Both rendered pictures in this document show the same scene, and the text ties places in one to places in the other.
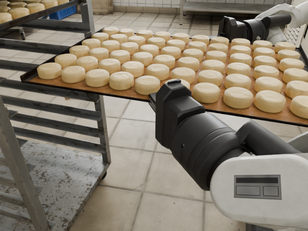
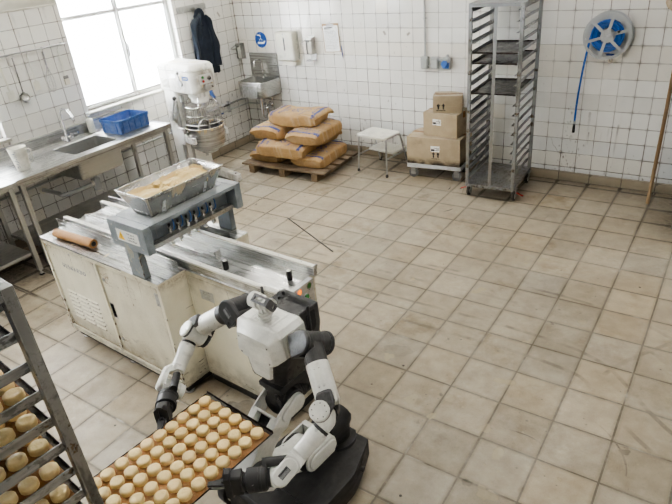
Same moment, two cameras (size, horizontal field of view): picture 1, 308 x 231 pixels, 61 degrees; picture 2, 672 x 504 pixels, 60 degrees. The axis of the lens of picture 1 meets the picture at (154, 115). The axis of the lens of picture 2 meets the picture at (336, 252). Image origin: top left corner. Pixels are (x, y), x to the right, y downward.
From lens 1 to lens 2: 1.89 m
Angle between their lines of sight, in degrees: 55
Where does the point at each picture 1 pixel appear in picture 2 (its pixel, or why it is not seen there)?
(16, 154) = not seen: outside the picture
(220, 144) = (263, 473)
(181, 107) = (238, 475)
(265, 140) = (271, 460)
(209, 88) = (223, 459)
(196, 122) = (249, 475)
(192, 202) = not seen: outside the picture
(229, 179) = (277, 478)
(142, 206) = not seen: outside the picture
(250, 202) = (286, 477)
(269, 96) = (244, 441)
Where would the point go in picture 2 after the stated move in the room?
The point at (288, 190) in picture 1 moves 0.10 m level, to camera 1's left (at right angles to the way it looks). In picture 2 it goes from (290, 467) to (277, 489)
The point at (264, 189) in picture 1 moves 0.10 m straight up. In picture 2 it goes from (286, 471) to (282, 451)
